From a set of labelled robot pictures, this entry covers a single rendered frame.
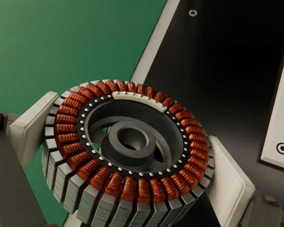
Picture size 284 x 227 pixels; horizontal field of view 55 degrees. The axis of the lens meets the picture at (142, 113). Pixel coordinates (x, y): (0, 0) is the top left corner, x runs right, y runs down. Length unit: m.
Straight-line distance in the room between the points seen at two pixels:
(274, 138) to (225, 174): 0.10
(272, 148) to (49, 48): 0.26
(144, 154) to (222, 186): 0.05
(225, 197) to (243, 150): 0.10
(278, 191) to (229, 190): 0.10
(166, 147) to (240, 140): 0.08
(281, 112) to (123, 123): 0.14
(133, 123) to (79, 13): 0.21
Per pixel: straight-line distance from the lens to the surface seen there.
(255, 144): 0.26
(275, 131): 0.26
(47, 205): 0.28
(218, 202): 0.17
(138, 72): 0.31
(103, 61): 0.32
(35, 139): 0.16
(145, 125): 0.21
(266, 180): 0.26
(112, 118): 0.21
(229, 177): 0.17
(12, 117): 0.17
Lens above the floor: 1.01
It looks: 68 degrees down
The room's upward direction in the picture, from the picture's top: 11 degrees counter-clockwise
